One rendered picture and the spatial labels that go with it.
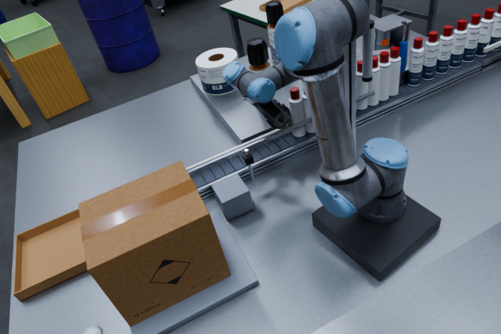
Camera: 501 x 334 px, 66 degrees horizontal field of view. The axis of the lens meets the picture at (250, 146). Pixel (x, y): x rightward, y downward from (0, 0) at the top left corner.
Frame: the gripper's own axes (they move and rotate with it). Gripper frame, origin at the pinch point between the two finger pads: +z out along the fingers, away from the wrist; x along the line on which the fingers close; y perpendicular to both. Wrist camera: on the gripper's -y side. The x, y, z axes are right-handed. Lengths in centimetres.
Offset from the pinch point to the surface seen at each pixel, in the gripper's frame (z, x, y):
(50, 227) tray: -38, 85, 13
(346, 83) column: -11.1, -22.3, -16.3
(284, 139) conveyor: 3.6, 4.7, 1.5
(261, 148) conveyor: -1.4, 13.4, 1.8
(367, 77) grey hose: -0.4, -30.8, -11.1
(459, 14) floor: 227, -207, 173
